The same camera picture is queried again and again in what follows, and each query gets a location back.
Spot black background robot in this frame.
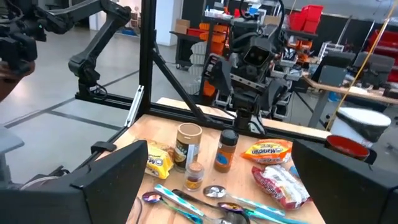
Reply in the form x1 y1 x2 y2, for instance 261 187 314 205
201 0 301 131

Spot silver frame bracket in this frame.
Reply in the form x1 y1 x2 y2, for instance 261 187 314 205
124 85 146 128

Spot yellow floor cable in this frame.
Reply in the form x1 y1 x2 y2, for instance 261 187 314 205
325 0 398 131

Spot orange bin shelf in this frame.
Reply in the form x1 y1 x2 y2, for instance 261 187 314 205
169 18 233 97

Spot purple bowl spoon teal handle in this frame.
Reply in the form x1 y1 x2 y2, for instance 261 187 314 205
216 201 312 224

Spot black aluminium table frame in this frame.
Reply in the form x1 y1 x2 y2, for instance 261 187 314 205
18 0 379 187

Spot black corner clamp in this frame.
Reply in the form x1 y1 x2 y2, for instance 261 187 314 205
369 148 379 166

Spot black monitor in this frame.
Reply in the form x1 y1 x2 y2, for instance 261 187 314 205
354 52 396 90
310 50 356 87

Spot cardboard box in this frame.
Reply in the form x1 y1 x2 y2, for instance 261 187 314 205
174 18 192 34

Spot yellow ramen noodle packet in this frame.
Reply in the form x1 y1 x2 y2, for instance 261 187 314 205
134 138 175 180

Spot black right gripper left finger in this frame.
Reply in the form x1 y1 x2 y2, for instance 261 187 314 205
0 139 149 224

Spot red bowl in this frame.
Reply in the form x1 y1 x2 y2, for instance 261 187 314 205
324 134 371 162

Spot grey parts bin rack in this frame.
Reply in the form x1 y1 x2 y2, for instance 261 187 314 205
269 34 307 82

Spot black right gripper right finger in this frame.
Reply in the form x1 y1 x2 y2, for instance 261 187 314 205
292 139 398 224

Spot orange ramen noodle packet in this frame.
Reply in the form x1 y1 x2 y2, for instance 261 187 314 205
241 139 294 166

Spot iridescent bowl spoon thin handle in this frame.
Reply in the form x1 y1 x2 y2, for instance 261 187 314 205
141 190 205 224

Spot furikake jar tan lid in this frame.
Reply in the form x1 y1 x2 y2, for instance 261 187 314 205
173 123 203 174

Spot white trash bin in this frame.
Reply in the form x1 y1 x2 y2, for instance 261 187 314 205
329 106 392 149

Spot red storage bins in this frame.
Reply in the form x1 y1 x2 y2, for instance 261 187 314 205
288 4 325 34

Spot black-lid orange spice jar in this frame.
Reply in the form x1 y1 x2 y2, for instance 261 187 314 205
213 129 239 174

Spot red ramen noodle packet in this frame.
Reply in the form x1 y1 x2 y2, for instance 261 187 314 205
251 164 312 211

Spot silver spoon teal-white handle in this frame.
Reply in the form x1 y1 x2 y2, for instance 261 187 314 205
203 184 287 218
154 183 233 224

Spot small cork-lid spice jar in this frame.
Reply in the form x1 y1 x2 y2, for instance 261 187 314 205
183 161 206 192

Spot wooden desk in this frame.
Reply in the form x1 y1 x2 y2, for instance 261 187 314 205
301 74 398 128

